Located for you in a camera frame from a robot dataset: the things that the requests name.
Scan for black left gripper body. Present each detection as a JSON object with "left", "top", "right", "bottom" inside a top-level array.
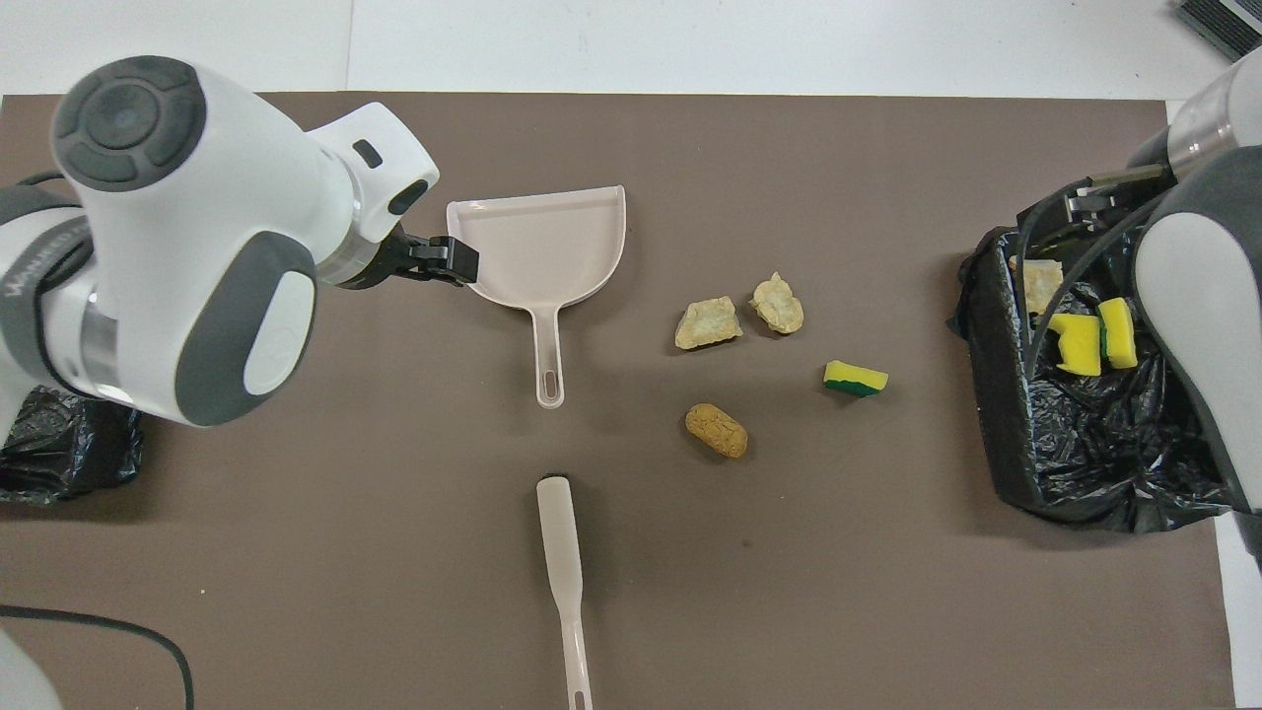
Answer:
[{"left": 334, "top": 231, "right": 416, "bottom": 291}]

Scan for pale yellow foam chunk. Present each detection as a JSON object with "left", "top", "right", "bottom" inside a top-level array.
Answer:
[{"left": 1008, "top": 255, "right": 1066, "bottom": 316}]

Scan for pale foam lump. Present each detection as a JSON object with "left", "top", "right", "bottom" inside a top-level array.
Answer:
[{"left": 749, "top": 271, "right": 806, "bottom": 335}]

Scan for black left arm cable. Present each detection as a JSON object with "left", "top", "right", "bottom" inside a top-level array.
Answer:
[{"left": 0, "top": 604, "right": 195, "bottom": 710}]

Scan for beige plastic dustpan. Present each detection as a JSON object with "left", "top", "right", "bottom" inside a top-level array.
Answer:
[{"left": 446, "top": 184, "right": 627, "bottom": 409}]

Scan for black bag lined bin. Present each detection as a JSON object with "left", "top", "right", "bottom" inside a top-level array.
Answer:
[
  {"left": 0, "top": 385, "right": 144, "bottom": 506},
  {"left": 948, "top": 177, "right": 1233, "bottom": 535}
]

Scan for brown cracked foam lump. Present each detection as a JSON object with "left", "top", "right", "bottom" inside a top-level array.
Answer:
[{"left": 685, "top": 402, "right": 749, "bottom": 461}]

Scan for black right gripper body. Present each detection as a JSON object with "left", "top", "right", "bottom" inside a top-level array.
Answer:
[{"left": 1128, "top": 127, "right": 1200, "bottom": 199}]

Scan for beige hand brush black bristles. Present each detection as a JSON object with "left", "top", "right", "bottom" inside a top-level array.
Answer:
[{"left": 536, "top": 474, "right": 595, "bottom": 710}]

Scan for notched yellow sponge piece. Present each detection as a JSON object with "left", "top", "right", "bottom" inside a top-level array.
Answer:
[{"left": 1045, "top": 313, "right": 1104, "bottom": 377}]

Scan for brown table mat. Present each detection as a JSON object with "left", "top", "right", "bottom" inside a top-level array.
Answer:
[{"left": 0, "top": 93, "right": 1238, "bottom": 710}]

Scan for dark ribbed device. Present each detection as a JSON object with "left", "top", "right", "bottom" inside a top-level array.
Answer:
[{"left": 1175, "top": 0, "right": 1262, "bottom": 85}]

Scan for beige flat foam chunk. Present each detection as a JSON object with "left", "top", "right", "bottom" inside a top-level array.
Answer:
[{"left": 674, "top": 295, "right": 744, "bottom": 351}]

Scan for yellow green sponge wedge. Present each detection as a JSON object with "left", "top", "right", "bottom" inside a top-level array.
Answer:
[{"left": 822, "top": 359, "right": 890, "bottom": 400}]

